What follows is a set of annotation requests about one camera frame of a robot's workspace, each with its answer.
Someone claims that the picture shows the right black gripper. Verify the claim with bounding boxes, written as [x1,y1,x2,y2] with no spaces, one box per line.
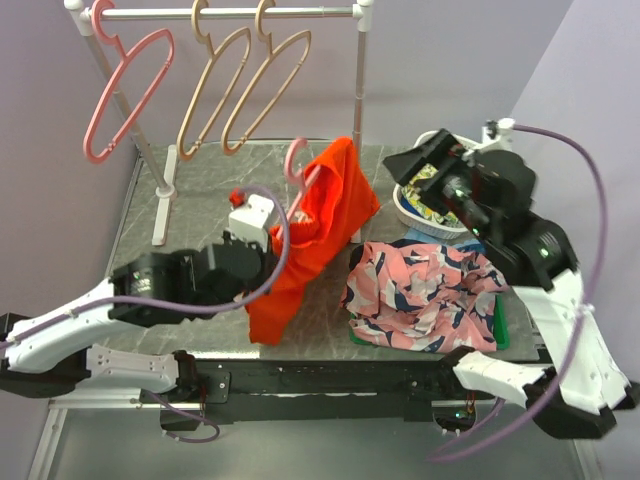
[380,126,491,239]

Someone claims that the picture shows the pink hanger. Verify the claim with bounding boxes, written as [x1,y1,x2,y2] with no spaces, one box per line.
[283,137,321,223]
[82,0,176,165]

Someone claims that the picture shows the orange shorts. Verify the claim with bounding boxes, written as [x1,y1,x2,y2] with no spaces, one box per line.
[246,137,380,345]

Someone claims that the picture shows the pink patterned garment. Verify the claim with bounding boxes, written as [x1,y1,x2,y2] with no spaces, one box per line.
[340,240,508,354]

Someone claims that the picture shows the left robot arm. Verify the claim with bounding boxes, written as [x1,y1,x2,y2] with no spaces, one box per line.
[1,233,286,402]

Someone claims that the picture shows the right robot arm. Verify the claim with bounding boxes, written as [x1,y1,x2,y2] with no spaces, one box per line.
[384,129,639,440]

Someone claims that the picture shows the beige hanger right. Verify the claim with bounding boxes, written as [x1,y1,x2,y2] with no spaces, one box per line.
[220,0,314,157]

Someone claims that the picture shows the beige hanger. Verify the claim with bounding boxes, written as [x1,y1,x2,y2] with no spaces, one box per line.
[176,0,252,162]
[220,0,314,157]

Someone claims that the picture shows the beige hanger left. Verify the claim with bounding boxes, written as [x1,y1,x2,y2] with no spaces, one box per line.
[176,0,252,162]

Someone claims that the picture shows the lemon print cloth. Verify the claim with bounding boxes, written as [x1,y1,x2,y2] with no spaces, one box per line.
[400,164,464,226]

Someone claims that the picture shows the white plastic basket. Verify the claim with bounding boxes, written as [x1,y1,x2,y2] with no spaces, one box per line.
[392,130,481,241]

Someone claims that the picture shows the light blue garment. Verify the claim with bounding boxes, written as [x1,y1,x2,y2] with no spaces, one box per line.
[403,227,486,254]

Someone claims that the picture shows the black base bar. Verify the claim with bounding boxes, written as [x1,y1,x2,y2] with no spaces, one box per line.
[161,360,485,425]

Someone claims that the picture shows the white clothes rack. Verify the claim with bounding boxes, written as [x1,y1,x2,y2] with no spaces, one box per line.
[63,0,375,247]

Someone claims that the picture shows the green tray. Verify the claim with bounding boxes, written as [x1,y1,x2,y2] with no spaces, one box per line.
[348,295,510,351]

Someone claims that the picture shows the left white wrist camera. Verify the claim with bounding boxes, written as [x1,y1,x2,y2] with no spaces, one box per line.
[228,191,276,250]

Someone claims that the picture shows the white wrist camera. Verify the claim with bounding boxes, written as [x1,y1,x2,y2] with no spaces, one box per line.
[228,191,276,250]
[480,118,515,152]

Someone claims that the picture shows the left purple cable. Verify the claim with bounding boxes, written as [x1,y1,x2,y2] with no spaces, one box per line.
[0,184,292,445]

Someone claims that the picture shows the purple cable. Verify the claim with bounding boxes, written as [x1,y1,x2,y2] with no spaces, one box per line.
[424,123,610,464]
[0,184,292,445]

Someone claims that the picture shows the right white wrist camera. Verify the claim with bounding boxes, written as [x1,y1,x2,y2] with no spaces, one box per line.
[480,118,515,152]

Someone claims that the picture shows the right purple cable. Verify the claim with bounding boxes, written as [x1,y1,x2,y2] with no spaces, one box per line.
[424,123,610,464]

